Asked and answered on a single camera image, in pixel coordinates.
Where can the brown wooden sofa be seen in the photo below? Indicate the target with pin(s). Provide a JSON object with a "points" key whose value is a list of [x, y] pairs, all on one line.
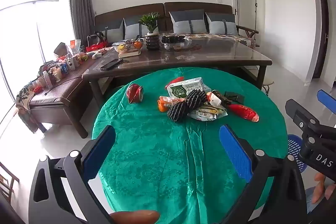
{"points": [[157, 8]]}

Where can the dark wooden coffee table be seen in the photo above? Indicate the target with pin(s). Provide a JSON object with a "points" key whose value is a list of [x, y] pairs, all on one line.
{"points": [[210, 56]]}

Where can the cream rolling stool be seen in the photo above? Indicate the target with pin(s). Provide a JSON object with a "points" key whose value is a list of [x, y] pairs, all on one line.
{"points": [[267, 85]]}

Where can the brown cushioned bench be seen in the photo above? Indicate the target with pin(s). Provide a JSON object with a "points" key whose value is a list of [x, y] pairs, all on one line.
{"points": [[57, 98]]}

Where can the crushed red can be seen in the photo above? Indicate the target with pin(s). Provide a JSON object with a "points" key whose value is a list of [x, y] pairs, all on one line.
{"points": [[134, 94]]}

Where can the grey blue pillow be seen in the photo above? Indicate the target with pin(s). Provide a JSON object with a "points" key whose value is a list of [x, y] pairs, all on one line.
{"points": [[221, 24], [114, 32], [187, 22], [132, 28]]}

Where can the long red wrapper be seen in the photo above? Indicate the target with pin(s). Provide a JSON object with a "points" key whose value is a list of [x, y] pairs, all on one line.
{"points": [[244, 112]]}

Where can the green white milk carton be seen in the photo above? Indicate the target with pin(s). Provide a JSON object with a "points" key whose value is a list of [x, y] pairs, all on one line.
{"points": [[183, 88]]}

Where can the wooden chair frame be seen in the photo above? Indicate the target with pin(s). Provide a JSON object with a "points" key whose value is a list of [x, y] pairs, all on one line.
{"points": [[9, 182]]}

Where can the blue plastic mesh basket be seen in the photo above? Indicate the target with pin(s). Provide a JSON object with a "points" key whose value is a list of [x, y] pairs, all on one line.
{"points": [[295, 145]]}

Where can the glass bowl of dark fruit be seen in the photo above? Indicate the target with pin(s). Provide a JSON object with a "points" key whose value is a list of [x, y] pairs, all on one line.
{"points": [[174, 41]]}

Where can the floral fringed cloth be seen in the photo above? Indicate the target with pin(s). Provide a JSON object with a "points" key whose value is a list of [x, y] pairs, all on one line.
{"points": [[23, 98]]}

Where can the small red wrapper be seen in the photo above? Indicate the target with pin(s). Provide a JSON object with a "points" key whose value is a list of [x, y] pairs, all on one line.
{"points": [[177, 80]]}

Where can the cluster of small bottles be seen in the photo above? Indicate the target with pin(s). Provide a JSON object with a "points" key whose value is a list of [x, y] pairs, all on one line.
{"points": [[63, 66]]}

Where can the glass bowl with orange fruit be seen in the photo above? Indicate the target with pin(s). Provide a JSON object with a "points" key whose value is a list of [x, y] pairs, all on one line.
{"points": [[130, 47]]}

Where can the brown white wrapper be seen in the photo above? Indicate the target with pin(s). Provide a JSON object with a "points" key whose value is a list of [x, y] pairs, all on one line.
{"points": [[216, 99]]}

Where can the green tablecloth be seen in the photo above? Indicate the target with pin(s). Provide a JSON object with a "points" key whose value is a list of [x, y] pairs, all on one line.
{"points": [[157, 148]]}

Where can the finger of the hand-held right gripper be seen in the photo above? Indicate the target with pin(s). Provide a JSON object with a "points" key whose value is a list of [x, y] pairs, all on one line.
{"points": [[298, 111], [325, 97]]}

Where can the white snack wrapper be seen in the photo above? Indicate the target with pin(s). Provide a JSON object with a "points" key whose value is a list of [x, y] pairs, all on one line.
{"points": [[207, 114]]}

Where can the person's left hand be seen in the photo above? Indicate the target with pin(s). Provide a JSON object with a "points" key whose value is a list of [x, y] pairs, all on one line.
{"points": [[135, 216]]}

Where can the floral sofa blanket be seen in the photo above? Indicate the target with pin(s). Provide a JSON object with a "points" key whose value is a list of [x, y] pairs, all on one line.
{"points": [[223, 38]]}

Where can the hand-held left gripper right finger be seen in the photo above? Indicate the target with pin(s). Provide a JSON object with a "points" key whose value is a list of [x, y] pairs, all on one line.
{"points": [[236, 153]]}

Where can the orange snack wrapper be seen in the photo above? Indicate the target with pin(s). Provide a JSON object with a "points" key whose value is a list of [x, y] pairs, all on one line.
{"points": [[162, 104]]}

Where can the dark wooden door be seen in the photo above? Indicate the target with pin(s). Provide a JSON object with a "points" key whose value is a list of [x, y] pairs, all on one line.
{"points": [[321, 29]]}

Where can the grey handbag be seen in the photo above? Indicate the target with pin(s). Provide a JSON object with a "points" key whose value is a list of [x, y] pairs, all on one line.
{"points": [[94, 39]]}

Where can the red flat box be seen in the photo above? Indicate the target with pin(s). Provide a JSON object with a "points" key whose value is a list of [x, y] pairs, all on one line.
{"points": [[95, 47]]}

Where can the black remote control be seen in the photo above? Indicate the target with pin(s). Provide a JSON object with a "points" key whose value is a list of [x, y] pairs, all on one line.
{"points": [[110, 64]]}

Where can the green plant in black pot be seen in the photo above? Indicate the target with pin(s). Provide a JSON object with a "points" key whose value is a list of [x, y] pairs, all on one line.
{"points": [[152, 41]]}

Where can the white door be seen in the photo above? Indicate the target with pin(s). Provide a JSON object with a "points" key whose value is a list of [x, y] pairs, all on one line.
{"points": [[245, 3]]}

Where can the person's right hand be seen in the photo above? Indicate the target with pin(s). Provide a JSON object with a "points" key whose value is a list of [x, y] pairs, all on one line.
{"points": [[318, 187]]}

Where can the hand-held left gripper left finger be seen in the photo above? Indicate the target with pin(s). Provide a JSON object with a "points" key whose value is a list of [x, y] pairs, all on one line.
{"points": [[99, 150]]}

